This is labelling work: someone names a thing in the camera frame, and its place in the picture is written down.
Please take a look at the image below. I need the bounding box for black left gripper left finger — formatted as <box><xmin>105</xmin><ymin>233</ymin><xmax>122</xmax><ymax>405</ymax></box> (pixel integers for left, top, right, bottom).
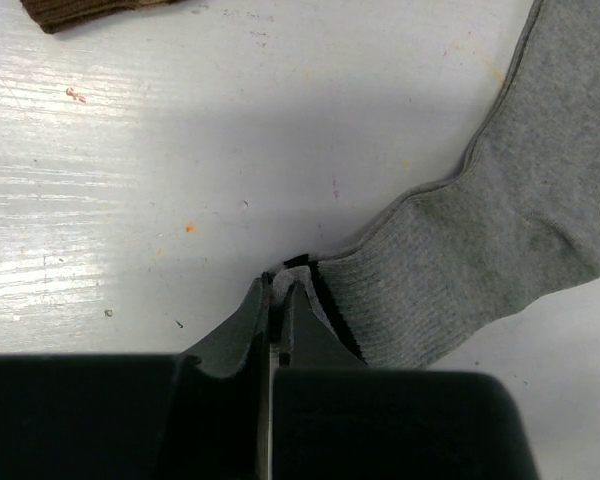
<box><xmin>180</xmin><ymin>275</ymin><xmax>270</xmax><ymax>479</ymax></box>

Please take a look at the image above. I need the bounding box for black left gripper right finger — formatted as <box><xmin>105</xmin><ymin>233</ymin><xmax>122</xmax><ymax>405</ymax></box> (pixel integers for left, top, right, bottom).
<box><xmin>270</xmin><ymin>282</ymin><xmax>366</xmax><ymax>479</ymax></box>

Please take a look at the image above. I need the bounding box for grey sock with black stripes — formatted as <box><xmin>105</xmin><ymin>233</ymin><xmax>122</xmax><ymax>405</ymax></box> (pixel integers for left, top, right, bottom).
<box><xmin>262</xmin><ymin>0</ymin><xmax>600</xmax><ymax>369</ymax></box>

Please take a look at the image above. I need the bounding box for brown striped sock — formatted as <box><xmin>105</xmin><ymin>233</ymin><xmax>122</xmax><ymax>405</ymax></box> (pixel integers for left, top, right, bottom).
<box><xmin>21</xmin><ymin>0</ymin><xmax>177</xmax><ymax>34</ymax></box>

